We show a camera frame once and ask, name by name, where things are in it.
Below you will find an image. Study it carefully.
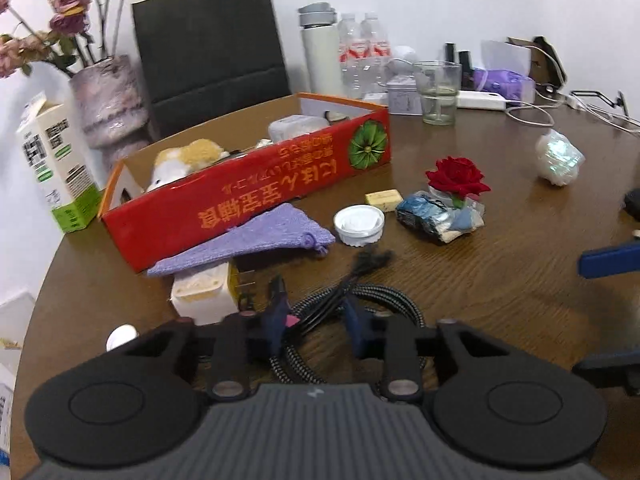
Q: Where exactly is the small yellow block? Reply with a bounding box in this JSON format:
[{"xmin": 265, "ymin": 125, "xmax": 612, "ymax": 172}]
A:
[{"xmin": 365, "ymin": 188, "xmax": 402, "ymax": 207}]

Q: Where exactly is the red cardboard box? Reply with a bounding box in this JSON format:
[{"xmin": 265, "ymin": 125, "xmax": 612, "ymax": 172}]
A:
[{"xmin": 97, "ymin": 92, "xmax": 391, "ymax": 275}]

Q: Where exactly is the white green milk carton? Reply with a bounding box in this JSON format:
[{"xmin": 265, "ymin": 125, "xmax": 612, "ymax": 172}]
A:
[{"xmin": 16, "ymin": 91, "xmax": 103, "ymax": 234}]

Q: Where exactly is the white printed carton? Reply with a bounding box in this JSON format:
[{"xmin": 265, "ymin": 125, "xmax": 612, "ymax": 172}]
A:
[{"xmin": 0, "ymin": 287, "xmax": 38, "ymax": 356}]

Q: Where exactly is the purple knitted pouch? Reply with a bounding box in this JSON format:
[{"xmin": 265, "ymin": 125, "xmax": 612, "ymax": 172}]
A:
[{"xmin": 146, "ymin": 203, "xmax": 337, "ymax": 277}]

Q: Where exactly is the brown cardboard box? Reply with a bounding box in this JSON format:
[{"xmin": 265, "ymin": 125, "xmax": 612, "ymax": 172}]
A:
[{"xmin": 507, "ymin": 35, "xmax": 568, "ymax": 86}]

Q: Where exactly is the white paper sheet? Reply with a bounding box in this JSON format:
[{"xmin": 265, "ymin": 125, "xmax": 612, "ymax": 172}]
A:
[{"xmin": 482, "ymin": 39, "xmax": 532, "ymax": 78}]

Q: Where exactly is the cream power adapter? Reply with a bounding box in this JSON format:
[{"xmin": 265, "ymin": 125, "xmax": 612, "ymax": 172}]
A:
[{"xmin": 170, "ymin": 260, "xmax": 261, "ymax": 326}]

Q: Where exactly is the black wire stand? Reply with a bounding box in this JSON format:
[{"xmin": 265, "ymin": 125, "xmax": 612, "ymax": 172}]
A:
[{"xmin": 570, "ymin": 89, "xmax": 628, "ymax": 111}]

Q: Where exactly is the clear plastic water bottle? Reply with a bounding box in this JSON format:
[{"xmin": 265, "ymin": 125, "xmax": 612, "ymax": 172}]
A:
[
  {"xmin": 338, "ymin": 11, "xmax": 371, "ymax": 98},
  {"xmin": 361, "ymin": 11, "xmax": 392, "ymax": 86}
]

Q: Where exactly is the white blue carton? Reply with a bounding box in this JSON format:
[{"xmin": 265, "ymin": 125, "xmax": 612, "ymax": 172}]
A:
[{"xmin": 0, "ymin": 362, "xmax": 16, "ymax": 468}]

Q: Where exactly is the purple packet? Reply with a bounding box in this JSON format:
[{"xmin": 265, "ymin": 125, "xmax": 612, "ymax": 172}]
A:
[{"xmin": 472, "ymin": 66, "xmax": 537, "ymax": 106}]

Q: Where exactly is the small white round cap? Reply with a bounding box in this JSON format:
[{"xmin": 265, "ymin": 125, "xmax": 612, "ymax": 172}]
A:
[{"xmin": 106, "ymin": 325, "xmax": 138, "ymax": 353}]

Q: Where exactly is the white charging cable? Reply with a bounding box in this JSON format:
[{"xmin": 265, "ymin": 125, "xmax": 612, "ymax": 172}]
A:
[{"xmin": 505, "ymin": 45, "xmax": 640, "ymax": 133}]

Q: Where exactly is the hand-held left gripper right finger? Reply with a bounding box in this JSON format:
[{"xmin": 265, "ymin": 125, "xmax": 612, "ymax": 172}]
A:
[{"xmin": 342, "ymin": 297, "xmax": 507, "ymax": 403}]

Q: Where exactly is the silver tin box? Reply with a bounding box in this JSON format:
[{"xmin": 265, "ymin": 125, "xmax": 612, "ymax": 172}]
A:
[{"xmin": 386, "ymin": 76, "xmax": 426, "ymax": 117}]

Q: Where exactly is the mottled grey vase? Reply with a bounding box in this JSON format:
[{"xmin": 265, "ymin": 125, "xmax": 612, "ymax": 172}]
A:
[{"xmin": 67, "ymin": 54, "xmax": 151, "ymax": 171}]

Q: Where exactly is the wooden desktop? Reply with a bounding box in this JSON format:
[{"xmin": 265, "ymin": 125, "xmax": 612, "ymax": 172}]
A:
[{"xmin": 12, "ymin": 91, "xmax": 640, "ymax": 480}]

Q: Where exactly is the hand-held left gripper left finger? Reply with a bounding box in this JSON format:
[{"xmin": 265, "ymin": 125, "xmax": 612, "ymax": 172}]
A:
[{"xmin": 122, "ymin": 275, "xmax": 302, "ymax": 403}]

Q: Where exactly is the blue foil packet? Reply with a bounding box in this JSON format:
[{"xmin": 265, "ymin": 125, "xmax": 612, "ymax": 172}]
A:
[{"xmin": 396, "ymin": 191, "xmax": 486, "ymax": 245}]

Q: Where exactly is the black paper bag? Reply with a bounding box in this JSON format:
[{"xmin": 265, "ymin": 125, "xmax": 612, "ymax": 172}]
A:
[{"xmin": 131, "ymin": 0, "xmax": 292, "ymax": 142}]

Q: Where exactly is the beige white plush toy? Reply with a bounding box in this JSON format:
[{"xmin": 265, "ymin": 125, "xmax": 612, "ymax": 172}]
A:
[{"xmin": 146, "ymin": 139, "xmax": 231, "ymax": 193}]

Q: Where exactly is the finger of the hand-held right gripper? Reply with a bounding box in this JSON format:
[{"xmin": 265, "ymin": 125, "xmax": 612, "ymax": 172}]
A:
[
  {"xmin": 578, "ymin": 241, "xmax": 640, "ymax": 279},
  {"xmin": 571, "ymin": 345, "xmax": 640, "ymax": 392}
]

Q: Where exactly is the white thermos bottle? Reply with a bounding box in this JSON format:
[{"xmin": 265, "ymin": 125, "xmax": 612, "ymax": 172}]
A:
[{"xmin": 298, "ymin": 3, "xmax": 346, "ymax": 97}]

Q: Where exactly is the white power bank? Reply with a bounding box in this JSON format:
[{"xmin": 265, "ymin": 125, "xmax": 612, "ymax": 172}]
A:
[{"xmin": 456, "ymin": 90, "xmax": 508, "ymax": 111}]

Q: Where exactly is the clear drinking glass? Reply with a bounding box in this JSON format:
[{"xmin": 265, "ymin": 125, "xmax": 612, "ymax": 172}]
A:
[{"xmin": 413, "ymin": 61, "xmax": 462, "ymax": 126}]

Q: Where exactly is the white ribbed lid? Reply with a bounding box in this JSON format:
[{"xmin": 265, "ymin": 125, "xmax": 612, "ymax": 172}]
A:
[{"xmin": 333, "ymin": 205, "xmax": 386, "ymax": 247}]

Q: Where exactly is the white round object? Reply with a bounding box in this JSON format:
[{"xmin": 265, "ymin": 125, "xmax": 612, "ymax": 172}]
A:
[{"xmin": 390, "ymin": 45, "xmax": 421, "ymax": 78}]

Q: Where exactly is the black braided cable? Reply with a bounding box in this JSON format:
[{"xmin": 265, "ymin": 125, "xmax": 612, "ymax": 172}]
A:
[{"xmin": 239, "ymin": 249, "xmax": 428, "ymax": 386}]

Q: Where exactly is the red rose flower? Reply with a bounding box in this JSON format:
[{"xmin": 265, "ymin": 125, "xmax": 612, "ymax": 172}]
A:
[{"xmin": 425, "ymin": 156, "xmax": 492, "ymax": 209}]

